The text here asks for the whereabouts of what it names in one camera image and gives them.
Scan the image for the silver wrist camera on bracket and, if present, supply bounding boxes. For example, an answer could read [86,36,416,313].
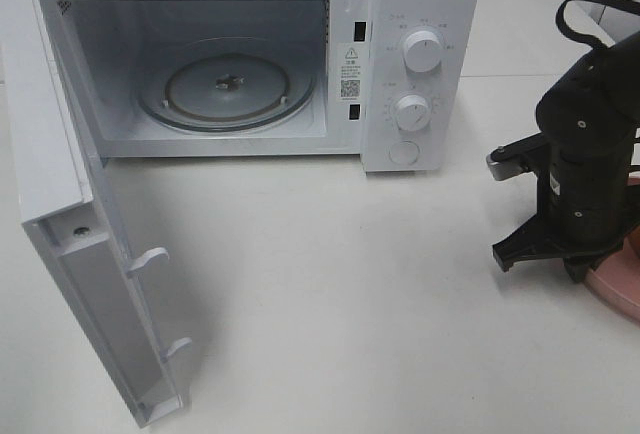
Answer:
[486,133,550,181]

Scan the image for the upper white round knob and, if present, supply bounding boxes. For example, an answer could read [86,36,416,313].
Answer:
[402,28,444,73]

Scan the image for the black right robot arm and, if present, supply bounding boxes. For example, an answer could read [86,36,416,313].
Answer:
[487,35,639,282]

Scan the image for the white microwave door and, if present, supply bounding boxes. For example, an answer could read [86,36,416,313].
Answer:
[1,0,189,427]

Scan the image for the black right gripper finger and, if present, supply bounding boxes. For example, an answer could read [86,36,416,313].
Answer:
[563,254,605,283]
[492,214,569,272]

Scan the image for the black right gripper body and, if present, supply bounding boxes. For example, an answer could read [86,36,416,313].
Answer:
[542,148,633,254]

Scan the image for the round white door button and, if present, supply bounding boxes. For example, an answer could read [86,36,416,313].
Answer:
[389,141,420,166]

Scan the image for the white microwave oven body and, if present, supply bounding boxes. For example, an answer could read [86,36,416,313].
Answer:
[59,0,477,172]

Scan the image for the glass microwave turntable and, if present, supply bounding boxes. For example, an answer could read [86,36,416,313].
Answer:
[136,37,320,133]

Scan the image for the pink round plate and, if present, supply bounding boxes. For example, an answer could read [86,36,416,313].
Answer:
[582,168,640,320]

